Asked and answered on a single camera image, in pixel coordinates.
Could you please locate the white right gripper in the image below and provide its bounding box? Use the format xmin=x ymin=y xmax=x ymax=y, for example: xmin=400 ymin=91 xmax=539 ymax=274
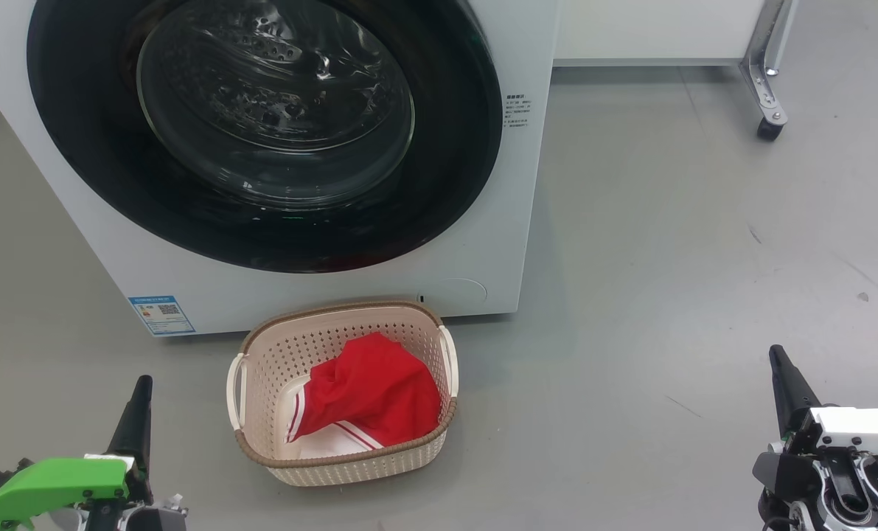
xmin=769 ymin=344 xmax=878 ymax=473

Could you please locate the blue energy label sticker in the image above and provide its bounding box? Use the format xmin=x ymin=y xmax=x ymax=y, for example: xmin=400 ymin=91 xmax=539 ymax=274
xmin=128 ymin=295 xmax=196 ymax=338

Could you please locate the metal frame leg with caster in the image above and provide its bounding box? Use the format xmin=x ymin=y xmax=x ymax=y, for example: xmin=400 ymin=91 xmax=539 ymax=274
xmin=739 ymin=0 xmax=801 ymax=142

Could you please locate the white front-load washing machine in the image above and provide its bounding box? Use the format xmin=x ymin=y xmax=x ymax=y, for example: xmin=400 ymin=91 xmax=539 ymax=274
xmin=0 ymin=0 xmax=560 ymax=338

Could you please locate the white furniture panel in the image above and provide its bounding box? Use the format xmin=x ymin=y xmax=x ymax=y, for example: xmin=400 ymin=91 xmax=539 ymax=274
xmin=553 ymin=0 xmax=771 ymax=67

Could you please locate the beige perforated laundry basket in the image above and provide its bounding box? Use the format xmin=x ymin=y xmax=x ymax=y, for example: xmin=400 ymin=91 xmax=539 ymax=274
xmin=226 ymin=300 xmax=460 ymax=487

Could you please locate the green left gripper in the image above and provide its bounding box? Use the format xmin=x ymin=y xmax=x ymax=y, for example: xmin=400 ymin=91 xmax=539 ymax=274
xmin=0 ymin=375 xmax=154 ymax=528

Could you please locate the black glass washing machine door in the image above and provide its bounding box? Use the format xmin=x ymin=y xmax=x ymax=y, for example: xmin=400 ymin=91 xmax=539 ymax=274
xmin=26 ymin=0 xmax=504 ymax=275

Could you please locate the red garment striped trim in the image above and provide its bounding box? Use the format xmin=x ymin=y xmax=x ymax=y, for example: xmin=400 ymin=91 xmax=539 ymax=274
xmin=286 ymin=332 xmax=410 ymax=448

